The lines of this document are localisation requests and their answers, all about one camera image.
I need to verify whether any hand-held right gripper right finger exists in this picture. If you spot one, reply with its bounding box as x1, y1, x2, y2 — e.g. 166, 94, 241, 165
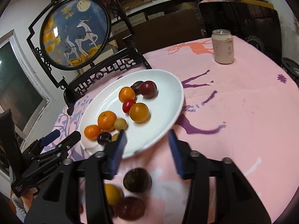
168, 129, 271, 224

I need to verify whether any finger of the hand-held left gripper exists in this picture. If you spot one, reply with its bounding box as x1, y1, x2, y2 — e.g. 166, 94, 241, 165
35, 131, 81, 162
22, 129, 61, 160

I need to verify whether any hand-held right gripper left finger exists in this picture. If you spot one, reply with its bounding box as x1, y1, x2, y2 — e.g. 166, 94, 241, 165
24, 130, 128, 224

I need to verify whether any dark red cherry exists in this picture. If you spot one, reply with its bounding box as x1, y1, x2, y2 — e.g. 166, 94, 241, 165
97, 132, 112, 145

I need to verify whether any small mandarin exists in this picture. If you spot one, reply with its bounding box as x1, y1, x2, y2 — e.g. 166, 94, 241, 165
84, 125, 102, 141

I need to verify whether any large bumpy mandarin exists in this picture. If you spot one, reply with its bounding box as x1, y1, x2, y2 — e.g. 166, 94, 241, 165
97, 111, 118, 131

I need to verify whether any yellow apricot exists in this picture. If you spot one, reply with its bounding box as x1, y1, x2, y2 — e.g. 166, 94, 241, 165
104, 184, 124, 206

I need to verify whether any large smooth orange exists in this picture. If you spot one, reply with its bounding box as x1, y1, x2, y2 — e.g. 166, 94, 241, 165
129, 103, 149, 123

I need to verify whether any small red cherry tomato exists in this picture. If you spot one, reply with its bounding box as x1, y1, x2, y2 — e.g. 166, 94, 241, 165
122, 99, 136, 113

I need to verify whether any white oval plate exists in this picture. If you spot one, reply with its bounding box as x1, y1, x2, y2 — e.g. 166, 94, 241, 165
78, 69, 185, 159

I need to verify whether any large dark red plum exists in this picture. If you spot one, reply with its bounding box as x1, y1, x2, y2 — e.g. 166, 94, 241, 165
114, 196, 146, 220

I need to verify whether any small dark passion fruit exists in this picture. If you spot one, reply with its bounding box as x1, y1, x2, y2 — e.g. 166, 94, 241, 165
130, 81, 144, 94

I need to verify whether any small dark purple plum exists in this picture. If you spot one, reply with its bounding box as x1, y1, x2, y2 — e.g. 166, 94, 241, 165
140, 80, 158, 99

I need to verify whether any window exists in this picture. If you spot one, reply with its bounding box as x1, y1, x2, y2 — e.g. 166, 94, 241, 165
0, 30, 52, 133

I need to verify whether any pink deer print tablecloth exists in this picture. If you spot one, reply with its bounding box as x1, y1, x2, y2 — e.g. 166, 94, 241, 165
9, 36, 299, 224

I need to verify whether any black framed deer screen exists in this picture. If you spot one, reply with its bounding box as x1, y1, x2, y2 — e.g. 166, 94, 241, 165
26, 0, 152, 116

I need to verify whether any pink drink can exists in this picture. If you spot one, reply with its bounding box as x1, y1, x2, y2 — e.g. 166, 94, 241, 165
211, 29, 235, 64

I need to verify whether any brown board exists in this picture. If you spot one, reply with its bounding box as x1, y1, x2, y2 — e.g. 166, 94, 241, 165
112, 10, 206, 54

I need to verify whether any black round stand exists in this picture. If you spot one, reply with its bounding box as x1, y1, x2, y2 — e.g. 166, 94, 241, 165
281, 56, 299, 80

